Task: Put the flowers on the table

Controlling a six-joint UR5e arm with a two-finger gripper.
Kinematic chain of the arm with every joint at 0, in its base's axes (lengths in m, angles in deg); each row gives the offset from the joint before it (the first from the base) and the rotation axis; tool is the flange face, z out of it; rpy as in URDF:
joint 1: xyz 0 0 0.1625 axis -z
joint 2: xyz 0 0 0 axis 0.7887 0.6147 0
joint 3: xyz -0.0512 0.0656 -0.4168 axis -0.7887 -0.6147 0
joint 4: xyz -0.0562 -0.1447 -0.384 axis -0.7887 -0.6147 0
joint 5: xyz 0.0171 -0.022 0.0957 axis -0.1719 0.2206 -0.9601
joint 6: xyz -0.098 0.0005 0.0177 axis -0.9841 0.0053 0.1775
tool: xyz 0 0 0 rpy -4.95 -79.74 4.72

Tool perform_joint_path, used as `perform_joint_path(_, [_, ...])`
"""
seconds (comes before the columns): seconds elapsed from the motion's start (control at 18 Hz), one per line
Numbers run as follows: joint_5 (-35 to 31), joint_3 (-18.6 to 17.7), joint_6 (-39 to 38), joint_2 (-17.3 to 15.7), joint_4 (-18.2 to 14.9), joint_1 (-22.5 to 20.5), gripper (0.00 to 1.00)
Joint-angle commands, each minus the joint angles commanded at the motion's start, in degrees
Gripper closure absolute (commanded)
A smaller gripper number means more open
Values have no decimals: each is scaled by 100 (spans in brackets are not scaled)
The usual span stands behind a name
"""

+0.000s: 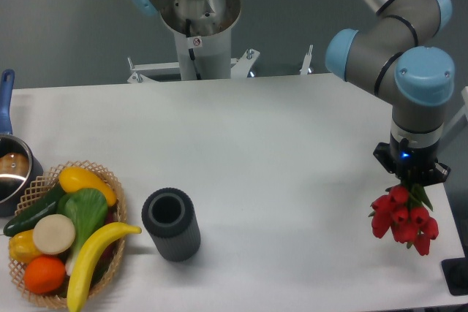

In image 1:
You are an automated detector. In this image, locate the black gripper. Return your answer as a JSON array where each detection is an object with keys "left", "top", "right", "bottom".
[{"left": 373, "top": 141, "right": 451, "bottom": 186}]

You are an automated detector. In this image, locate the red tulip bouquet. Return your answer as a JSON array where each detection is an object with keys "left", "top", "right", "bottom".
[{"left": 369, "top": 182, "right": 439, "bottom": 256}]

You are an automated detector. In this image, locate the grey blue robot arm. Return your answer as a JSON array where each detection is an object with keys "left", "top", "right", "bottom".
[{"left": 325, "top": 0, "right": 456, "bottom": 186}]

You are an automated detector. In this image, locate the black device at edge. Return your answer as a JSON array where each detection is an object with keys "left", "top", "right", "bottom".
[{"left": 441, "top": 257, "right": 467, "bottom": 296}]

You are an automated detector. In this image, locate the dark grey ribbed vase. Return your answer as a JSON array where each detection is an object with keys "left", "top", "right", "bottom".
[{"left": 141, "top": 188, "right": 201, "bottom": 262}]

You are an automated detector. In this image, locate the yellow banana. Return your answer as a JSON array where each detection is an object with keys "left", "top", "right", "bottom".
[{"left": 67, "top": 222, "right": 142, "bottom": 312}]

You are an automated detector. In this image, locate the green bok choy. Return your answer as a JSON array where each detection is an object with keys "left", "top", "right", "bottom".
[{"left": 57, "top": 188, "right": 107, "bottom": 276}]

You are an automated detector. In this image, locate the yellow lemon squash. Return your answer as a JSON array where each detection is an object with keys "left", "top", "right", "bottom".
[{"left": 58, "top": 167, "right": 117, "bottom": 207}]

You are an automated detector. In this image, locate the woven wicker basket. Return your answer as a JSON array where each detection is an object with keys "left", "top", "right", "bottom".
[{"left": 9, "top": 161, "right": 127, "bottom": 309}]

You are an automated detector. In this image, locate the round beige bread slice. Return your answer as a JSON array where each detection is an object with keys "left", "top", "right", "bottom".
[{"left": 32, "top": 214, "right": 75, "bottom": 255}]

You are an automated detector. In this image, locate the orange fruit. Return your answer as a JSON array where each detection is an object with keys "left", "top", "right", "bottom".
[{"left": 23, "top": 255, "right": 66, "bottom": 294}]

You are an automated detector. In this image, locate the dark green cucumber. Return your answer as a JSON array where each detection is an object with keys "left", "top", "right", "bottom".
[{"left": 3, "top": 183, "right": 65, "bottom": 237}]

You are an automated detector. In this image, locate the yellow bell pepper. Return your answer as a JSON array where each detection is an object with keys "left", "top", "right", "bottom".
[{"left": 9, "top": 229, "right": 42, "bottom": 264}]

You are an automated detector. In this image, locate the white metal base frame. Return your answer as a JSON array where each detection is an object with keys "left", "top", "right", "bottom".
[{"left": 127, "top": 45, "right": 314, "bottom": 83}]

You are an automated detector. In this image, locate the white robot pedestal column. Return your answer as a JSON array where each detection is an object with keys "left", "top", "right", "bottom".
[{"left": 161, "top": 0, "right": 241, "bottom": 80}]

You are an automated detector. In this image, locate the black cable on pedestal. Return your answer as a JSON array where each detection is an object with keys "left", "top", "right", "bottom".
[{"left": 185, "top": 18, "right": 202, "bottom": 80}]

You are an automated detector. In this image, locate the blue handled steel saucepan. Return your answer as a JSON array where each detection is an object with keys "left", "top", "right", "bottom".
[{"left": 1, "top": 69, "right": 43, "bottom": 218}]

